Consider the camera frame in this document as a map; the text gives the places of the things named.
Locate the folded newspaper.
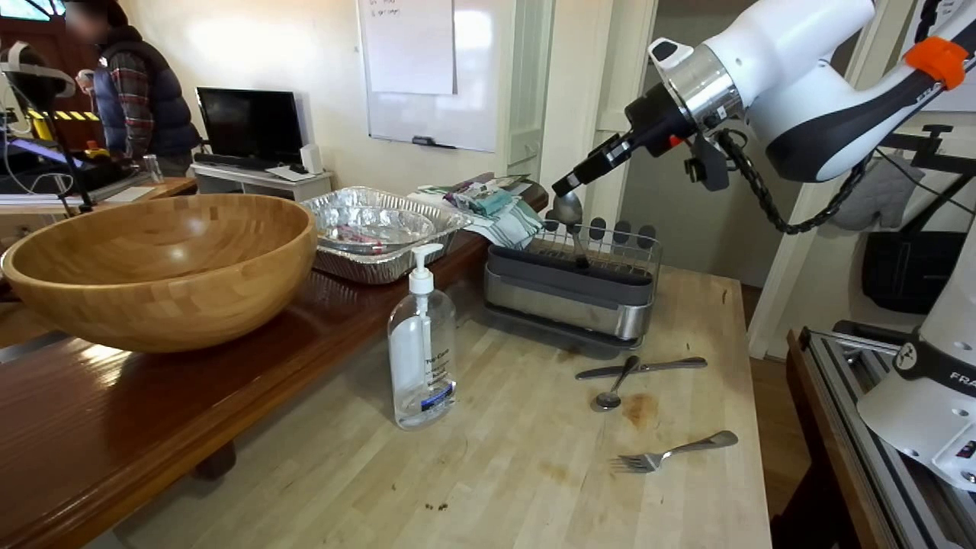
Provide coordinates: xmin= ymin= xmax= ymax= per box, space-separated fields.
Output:
xmin=416 ymin=172 xmax=531 ymax=207

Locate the black computer monitor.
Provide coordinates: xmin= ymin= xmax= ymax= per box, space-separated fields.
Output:
xmin=195 ymin=86 xmax=308 ymax=174

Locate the aluminium robot mounting stand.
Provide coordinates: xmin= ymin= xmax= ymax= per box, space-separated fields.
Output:
xmin=786 ymin=323 xmax=976 ymax=549

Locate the large silver spoon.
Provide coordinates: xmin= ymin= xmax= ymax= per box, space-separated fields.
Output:
xmin=545 ymin=188 xmax=588 ymax=231

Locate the aluminium foil baking pan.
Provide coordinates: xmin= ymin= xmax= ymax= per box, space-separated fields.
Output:
xmin=301 ymin=183 xmax=470 ymax=288

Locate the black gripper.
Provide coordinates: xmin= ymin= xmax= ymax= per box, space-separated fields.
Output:
xmin=548 ymin=86 xmax=707 ymax=200

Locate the teal folded cloth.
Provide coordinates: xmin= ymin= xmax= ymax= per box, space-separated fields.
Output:
xmin=467 ymin=188 xmax=511 ymax=222

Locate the silver wire dish rack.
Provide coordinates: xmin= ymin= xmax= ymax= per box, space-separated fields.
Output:
xmin=481 ymin=214 xmax=664 ymax=345

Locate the green striped white towel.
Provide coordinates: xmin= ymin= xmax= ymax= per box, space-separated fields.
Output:
xmin=444 ymin=187 xmax=553 ymax=253

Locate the large black box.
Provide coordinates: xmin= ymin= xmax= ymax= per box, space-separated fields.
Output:
xmin=862 ymin=230 xmax=970 ymax=318

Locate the large wooden bowl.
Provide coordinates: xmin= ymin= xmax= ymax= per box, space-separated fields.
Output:
xmin=0 ymin=191 xmax=320 ymax=356

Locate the black wire dish rack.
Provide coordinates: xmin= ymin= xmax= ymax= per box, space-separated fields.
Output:
xmin=486 ymin=239 xmax=661 ymax=312

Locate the clear hand sanitizer pump bottle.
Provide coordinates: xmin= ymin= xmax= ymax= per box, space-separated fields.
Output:
xmin=383 ymin=242 xmax=461 ymax=434

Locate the person in dark jacket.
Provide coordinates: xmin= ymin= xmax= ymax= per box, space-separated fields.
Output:
xmin=64 ymin=0 xmax=203 ymax=177

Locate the metal spoon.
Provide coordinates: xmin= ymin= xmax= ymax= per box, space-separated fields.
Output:
xmin=619 ymin=428 xmax=742 ymax=475

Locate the black camera stand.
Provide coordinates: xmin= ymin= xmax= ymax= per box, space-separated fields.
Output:
xmin=875 ymin=118 xmax=976 ymax=242

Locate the small silver spoon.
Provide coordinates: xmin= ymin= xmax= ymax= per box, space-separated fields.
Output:
xmin=588 ymin=355 xmax=645 ymax=416

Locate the white whiteboard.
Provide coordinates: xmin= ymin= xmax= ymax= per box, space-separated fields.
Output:
xmin=354 ymin=0 xmax=500 ymax=157

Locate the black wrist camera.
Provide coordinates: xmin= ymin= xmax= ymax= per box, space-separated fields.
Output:
xmin=681 ymin=130 xmax=734 ymax=196

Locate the silver table knife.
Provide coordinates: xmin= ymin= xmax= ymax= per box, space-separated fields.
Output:
xmin=573 ymin=355 xmax=712 ymax=383

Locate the brown wooden side table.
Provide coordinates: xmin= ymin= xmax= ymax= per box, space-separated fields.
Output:
xmin=0 ymin=177 xmax=490 ymax=549

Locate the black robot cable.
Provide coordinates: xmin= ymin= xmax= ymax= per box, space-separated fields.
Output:
xmin=712 ymin=126 xmax=880 ymax=239

